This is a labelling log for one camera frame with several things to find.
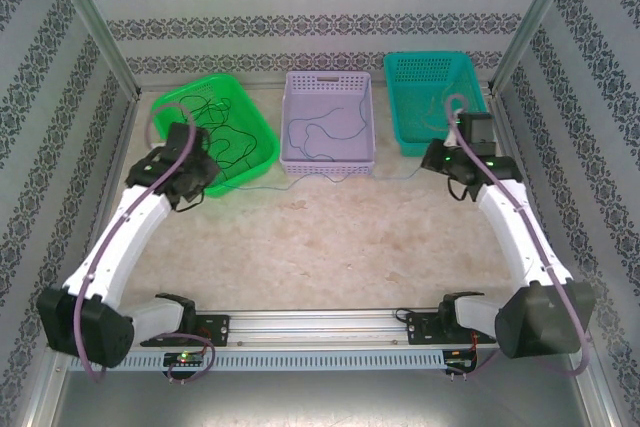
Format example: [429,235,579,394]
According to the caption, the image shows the aluminium frame post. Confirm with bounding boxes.
[42,0,142,98]
[489,0,585,96]

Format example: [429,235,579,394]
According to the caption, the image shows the aluminium table edge rail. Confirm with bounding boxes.
[137,74,494,89]
[488,89,571,298]
[74,90,145,293]

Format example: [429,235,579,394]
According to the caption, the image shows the purple perforated plastic tray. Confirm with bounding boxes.
[278,70,377,178]

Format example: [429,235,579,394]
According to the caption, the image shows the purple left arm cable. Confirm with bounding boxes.
[72,102,216,385]

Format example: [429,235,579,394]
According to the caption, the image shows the black thin cable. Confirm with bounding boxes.
[178,94,236,148]

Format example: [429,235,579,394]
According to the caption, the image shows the black right gripper wire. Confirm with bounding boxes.
[448,179,474,202]

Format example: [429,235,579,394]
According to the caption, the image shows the teal perforated plastic basket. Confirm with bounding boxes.
[383,50,490,158]

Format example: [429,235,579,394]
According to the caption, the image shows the black left gripper wire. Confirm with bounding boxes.
[172,194,206,213]

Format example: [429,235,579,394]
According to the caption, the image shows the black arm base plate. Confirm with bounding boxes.
[404,311,499,347]
[139,314,231,348]

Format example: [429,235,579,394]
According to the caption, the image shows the aluminium mounting rail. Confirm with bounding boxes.
[47,309,594,348]

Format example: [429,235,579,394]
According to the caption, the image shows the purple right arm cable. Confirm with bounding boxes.
[443,94,594,382]

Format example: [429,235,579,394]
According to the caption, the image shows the grey slotted cable duct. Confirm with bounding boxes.
[122,350,447,371]

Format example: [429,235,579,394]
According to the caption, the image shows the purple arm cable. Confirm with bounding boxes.
[443,94,594,382]
[72,102,216,385]

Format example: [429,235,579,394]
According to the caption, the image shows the grey metal sheet panel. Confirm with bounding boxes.
[29,346,614,427]

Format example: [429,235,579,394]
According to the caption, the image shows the black gripper wire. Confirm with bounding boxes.
[448,179,474,202]
[172,194,206,213]

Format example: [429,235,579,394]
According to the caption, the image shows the green perforated plastic basket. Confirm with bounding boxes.
[151,73,281,199]

